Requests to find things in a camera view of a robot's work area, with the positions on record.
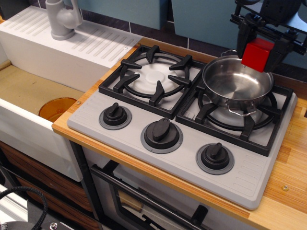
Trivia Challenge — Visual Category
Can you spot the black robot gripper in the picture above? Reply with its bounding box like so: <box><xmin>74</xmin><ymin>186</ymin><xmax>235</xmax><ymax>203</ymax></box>
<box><xmin>231</xmin><ymin>0</ymin><xmax>307</xmax><ymax>72</ymax></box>

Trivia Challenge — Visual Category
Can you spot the red wooden cube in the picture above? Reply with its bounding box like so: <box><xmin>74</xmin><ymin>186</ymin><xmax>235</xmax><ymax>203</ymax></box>
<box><xmin>241</xmin><ymin>38</ymin><xmax>274</xmax><ymax>72</ymax></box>

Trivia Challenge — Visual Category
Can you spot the stainless steel pan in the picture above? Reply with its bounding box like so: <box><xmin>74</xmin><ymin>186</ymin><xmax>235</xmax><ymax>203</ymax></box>
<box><xmin>202</xmin><ymin>50</ymin><xmax>274</xmax><ymax>117</ymax></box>

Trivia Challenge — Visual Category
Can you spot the grey toy stove top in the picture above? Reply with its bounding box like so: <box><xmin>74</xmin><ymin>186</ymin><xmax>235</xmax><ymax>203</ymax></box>
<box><xmin>67</xmin><ymin>45</ymin><xmax>297</xmax><ymax>209</ymax></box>

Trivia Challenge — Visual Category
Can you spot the black right stove knob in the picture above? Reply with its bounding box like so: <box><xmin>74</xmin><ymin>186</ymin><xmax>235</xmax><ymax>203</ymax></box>
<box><xmin>196</xmin><ymin>143</ymin><xmax>235</xmax><ymax>175</ymax></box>

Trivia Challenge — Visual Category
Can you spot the black stove knob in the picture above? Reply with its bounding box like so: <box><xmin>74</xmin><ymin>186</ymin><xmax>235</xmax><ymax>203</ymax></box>
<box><xmin>141</xmin><ymin>118</ymin><xmax>183</xmax><ymax>154</ymax></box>
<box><xmin>196</xmin><ymin>143</ymin><xmax>235</xmax><ymax>175</ymax></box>
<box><xmin>99</xmin><ymin>103</ymin><xmax>132</xmax><ymax>130</ymax></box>

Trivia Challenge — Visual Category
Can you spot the black middle stove knob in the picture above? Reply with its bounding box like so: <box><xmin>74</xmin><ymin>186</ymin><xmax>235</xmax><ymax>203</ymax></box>
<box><xmin>141</xmin><ymin>118</ymin><xmax>183</xmax><ymax>154</ymax></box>

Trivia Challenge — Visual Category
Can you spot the black left stove knob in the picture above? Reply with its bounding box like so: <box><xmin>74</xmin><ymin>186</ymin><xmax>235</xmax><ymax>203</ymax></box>
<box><xmin>99</xmin><ymin>103</ymin><xmax>132</xmax><ymax>130</ymax></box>

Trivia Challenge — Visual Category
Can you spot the black right burner grate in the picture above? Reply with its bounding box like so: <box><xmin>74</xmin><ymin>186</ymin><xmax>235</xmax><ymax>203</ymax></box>
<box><xmin>176</xmin><ymin>76</ymin><xmax>296</xmax><ymax>156</ymax></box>

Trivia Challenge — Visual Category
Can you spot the black burner grate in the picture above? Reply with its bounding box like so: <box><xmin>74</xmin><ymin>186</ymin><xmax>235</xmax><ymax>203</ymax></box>
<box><xmin>176</xmin><ymin>76</ymin><xmax>296</xmax><ymax>156</ymax></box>
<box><xmin>99</xmin><ymin>45</ymin><xmax>204</xmax><ymax>119</ymax></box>

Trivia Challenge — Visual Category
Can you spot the black left burner grate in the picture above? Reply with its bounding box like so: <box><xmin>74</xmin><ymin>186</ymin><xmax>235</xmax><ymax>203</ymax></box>
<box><xmin>99</xmin><ymin>45</ymin><xmax>204</xmax><ymax>119</ymax></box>

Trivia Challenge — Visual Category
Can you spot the grey toy faucet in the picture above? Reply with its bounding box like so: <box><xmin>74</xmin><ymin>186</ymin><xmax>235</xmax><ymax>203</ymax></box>
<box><xmin>46</xmin><ymin>0</ymin><xmax>83</xmax><ymax>41</ymax></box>

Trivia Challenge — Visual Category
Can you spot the toy oven door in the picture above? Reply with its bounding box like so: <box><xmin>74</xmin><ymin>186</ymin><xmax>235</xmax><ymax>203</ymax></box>
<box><xmin>83</xmin><ymin>149</ymin><xmax>253</xmax><ymax>230</ymax></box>

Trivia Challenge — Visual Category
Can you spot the orange plastic plate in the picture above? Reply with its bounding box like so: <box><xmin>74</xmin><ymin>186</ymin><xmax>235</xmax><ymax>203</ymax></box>
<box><xmin>38</xmin><ymin>97</ymin><xmax>76</xmax><ymax>122</ymax></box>

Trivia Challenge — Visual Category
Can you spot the white toy sink unit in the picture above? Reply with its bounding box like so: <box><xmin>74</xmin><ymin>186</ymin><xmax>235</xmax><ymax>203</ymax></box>
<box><xmin>0</xmin><ymin>6</ymin><xmax>141</xmax><ymax>182</ymax></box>

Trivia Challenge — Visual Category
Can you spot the wooden drawer front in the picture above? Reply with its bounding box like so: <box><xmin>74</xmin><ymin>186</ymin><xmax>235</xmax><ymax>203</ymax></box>
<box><xmin>0</xmin><ymin>142</ymin><xmax>100</xmax><ymax>230</ymax></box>

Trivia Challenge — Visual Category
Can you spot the black oven door handle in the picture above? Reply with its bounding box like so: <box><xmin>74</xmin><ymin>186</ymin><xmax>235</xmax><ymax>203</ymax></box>
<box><xmin>90</xmin><ymin>161</ymin><xmax>208</xmax><ymax>230</ymax></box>

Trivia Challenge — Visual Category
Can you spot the black braided foreground cable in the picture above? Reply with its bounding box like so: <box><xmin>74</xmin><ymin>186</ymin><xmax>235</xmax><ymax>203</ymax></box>
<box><xmin>0</xmin><ymin>186</ymin><xmax>48</xmax><ymax>230</ymax></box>

